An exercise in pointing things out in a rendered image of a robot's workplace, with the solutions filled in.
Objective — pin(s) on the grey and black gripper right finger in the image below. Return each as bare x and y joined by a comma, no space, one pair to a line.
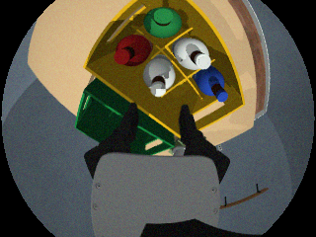
197,145

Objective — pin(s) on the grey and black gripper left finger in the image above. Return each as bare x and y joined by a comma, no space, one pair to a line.
120,139

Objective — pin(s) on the yellow crate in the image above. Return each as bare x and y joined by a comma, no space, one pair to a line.
128,81

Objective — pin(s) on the blue bottle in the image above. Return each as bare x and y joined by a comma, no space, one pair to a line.
211,82

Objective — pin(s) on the white bottle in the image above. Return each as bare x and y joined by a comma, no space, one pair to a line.
191,53

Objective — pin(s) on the red bottle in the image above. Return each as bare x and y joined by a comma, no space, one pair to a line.
133,50

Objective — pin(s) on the green plastic bottle crate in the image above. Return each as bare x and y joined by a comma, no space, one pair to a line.
97,124

